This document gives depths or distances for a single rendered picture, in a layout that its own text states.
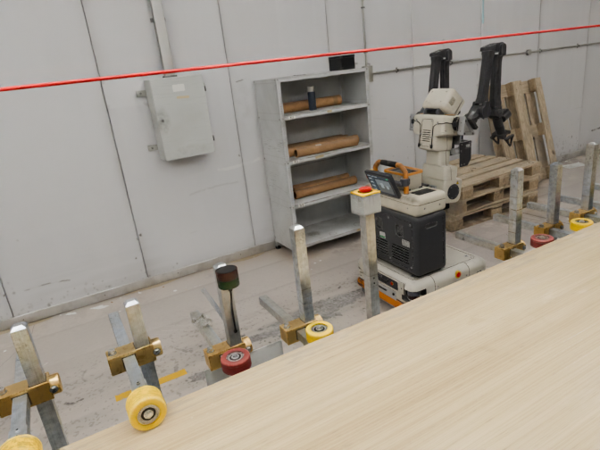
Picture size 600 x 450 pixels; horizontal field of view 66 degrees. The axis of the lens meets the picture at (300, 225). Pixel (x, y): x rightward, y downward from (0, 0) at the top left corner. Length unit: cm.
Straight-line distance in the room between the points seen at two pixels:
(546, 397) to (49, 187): 343
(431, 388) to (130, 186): 315
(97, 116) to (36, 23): 69
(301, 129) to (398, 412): 352
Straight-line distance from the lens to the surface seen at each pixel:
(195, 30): 400
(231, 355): 130
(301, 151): 391
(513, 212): 205
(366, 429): 104
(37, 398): 134
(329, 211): 463
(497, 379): 119
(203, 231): 412
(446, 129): 306
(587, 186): 245
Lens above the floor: 162
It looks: 19 degrees down
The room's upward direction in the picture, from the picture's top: 7 degrees counter-clockwise
